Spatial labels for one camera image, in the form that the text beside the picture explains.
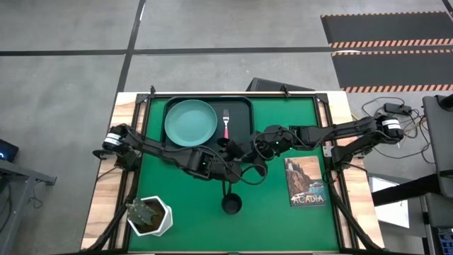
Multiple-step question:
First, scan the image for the green cactus plant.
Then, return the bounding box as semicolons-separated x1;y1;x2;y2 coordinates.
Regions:
126;198;159;227

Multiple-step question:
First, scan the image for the black diagonal beam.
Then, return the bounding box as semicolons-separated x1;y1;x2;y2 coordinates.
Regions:
371;173;442;207

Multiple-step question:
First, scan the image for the black box behind table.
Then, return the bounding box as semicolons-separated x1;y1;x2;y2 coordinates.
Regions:
246;77;316;92

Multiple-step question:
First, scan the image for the black power adapter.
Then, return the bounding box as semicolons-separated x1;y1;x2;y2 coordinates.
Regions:
384;102;413;115

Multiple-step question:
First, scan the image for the black aluminium table frame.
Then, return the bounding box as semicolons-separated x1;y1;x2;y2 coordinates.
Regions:
84;84;383;254

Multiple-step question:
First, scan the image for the white hexagonal plant pot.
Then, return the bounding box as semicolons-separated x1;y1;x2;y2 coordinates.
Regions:
126;195;174;237

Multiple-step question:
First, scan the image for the black plastic tray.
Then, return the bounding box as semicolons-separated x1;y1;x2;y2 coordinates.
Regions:
161;96;256;164

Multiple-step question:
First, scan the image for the black device with blue light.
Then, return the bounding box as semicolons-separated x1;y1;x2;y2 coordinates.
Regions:
0;139;19;163

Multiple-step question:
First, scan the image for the grey side table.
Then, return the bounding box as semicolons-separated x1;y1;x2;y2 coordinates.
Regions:
0;159;57;255

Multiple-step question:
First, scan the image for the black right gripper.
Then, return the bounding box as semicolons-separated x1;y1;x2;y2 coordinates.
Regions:
216;136;270;177

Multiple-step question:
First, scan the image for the white board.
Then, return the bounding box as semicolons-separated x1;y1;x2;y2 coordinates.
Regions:
367;176;411;230

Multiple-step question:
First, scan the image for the teal round plate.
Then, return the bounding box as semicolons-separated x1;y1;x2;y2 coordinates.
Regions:
164;98;219;147

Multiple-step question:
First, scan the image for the green table mat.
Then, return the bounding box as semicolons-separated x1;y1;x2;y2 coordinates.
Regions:
127;96;340;253

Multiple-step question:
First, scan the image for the black cup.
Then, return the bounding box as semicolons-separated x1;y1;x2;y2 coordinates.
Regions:
221;193;243;215

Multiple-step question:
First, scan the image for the fork with red handle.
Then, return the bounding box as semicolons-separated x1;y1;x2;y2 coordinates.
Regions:
222;108;231;140

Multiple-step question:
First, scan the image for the tangle of black cables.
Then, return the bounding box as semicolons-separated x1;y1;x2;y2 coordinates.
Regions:
352;97;436;164

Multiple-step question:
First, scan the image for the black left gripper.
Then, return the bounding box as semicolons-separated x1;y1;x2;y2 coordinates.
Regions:
211;154;246;199

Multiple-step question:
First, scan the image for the black mat with hazard stripes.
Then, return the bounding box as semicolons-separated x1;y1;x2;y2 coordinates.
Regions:
320;12;453;49
331;49;453;94

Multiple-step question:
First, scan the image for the Acadia picture book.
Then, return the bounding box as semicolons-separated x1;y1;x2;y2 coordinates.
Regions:
284;155;327;208

